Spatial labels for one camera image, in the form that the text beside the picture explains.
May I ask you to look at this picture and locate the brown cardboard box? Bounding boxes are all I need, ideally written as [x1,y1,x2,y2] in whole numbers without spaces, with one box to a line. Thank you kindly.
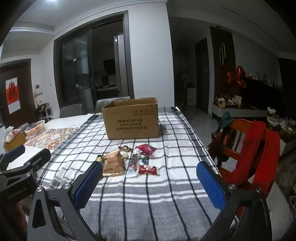
[102,97,160,140]

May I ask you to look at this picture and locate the dark stick snack packet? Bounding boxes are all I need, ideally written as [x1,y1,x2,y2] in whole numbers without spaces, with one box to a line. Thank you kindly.
[128,153,139,169]

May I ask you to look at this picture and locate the cream bowl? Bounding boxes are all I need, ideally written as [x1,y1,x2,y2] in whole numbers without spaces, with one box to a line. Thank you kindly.
[24,120,45,137]

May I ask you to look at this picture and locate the red and white snack packet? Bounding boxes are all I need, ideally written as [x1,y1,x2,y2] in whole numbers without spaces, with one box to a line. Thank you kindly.
[138,165,160,176]

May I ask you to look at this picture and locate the red wall hanging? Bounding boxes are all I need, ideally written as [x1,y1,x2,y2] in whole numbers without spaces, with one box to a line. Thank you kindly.
[5,77,21,114]

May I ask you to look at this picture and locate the dark-framed sliding glass door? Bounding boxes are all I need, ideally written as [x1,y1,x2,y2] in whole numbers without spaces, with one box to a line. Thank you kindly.
[54,10,134,116]

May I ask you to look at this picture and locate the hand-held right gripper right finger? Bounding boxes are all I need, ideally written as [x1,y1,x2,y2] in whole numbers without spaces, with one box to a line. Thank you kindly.
[196,161,273,241]

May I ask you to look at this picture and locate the wide grey chair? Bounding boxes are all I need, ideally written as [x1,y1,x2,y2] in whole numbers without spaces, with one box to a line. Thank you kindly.
[95,96,131,113]

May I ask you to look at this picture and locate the dark wooden door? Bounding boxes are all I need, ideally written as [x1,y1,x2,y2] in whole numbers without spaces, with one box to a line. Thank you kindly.
[0,58,38,130]

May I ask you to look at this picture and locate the side table with ornaments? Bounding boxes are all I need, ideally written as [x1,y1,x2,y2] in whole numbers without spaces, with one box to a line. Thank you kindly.
[266,116,296,144]

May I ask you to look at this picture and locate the small grey chair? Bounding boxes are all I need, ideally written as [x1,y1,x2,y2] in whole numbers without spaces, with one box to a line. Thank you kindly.
[60,103,83,118]

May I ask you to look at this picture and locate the red foil balloons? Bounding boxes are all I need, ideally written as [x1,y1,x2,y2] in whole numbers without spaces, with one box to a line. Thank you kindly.
[227,65,247,88]

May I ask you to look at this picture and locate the white lotus ornament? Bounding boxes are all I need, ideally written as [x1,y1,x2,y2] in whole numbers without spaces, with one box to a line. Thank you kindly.
[267,107,279,127]

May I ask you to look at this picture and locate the yellow tissue box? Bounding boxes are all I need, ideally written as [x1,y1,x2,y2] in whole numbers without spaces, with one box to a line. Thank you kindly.
[2,126,27,152]

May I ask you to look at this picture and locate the maroon snack packet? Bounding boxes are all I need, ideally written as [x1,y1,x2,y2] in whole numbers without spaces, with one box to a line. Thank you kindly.
[135,144,157,155]

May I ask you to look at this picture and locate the tan snack bag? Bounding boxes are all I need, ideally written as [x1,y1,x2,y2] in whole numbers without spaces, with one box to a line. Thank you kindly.
[102,149,126,177]

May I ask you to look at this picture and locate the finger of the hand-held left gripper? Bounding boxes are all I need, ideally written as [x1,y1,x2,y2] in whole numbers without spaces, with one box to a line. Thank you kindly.
[0,148,51,180]
[0,145,25,171]

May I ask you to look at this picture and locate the dark hallway door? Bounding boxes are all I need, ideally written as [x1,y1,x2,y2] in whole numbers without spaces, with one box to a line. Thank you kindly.
[195,37,211,114]

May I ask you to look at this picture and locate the dark brown cloth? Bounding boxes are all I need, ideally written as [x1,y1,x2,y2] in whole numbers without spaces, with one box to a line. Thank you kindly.
[207,127,237,163]

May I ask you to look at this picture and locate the grey refrigerator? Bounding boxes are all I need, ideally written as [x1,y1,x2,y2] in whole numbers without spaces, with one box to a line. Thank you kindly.
[113,34,129,100]

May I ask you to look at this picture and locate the orange wooden chair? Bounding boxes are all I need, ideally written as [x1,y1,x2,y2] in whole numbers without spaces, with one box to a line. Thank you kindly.
[207,118,281,219]

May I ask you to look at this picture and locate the white tile-print table cloth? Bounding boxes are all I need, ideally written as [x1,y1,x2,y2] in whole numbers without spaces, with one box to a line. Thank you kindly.
[7,113,102,172]

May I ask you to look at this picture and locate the white trolley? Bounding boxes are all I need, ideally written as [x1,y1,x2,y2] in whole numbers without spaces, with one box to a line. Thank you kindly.
[37,103,52,122]

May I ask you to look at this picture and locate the red cloth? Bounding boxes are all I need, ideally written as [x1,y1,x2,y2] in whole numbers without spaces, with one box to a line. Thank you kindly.
[223,120,281,197]

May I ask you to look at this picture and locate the grey plaid tablecloth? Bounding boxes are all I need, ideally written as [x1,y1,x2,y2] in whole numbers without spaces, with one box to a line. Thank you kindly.
[35,106,238,241]

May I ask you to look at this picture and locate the green cloth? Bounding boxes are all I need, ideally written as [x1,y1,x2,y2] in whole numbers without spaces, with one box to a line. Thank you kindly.
[217,111,234,130]

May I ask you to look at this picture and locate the white floor box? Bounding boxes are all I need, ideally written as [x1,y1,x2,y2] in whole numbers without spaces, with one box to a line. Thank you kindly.
[187,87,196,106]

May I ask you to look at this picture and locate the tall dark cabinet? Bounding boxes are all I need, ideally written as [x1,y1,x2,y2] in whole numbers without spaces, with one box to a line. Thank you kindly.
[209,26,236,102]

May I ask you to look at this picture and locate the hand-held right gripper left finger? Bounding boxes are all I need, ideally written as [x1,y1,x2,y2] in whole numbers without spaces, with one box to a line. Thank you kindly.
[27,161,103,241]

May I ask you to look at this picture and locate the dark sideboard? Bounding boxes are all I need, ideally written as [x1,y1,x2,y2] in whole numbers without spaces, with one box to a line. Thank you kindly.
[231,76,285,112]

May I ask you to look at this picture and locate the white low cabinet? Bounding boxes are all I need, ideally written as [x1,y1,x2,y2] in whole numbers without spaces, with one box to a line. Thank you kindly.
[211,103,269,121]

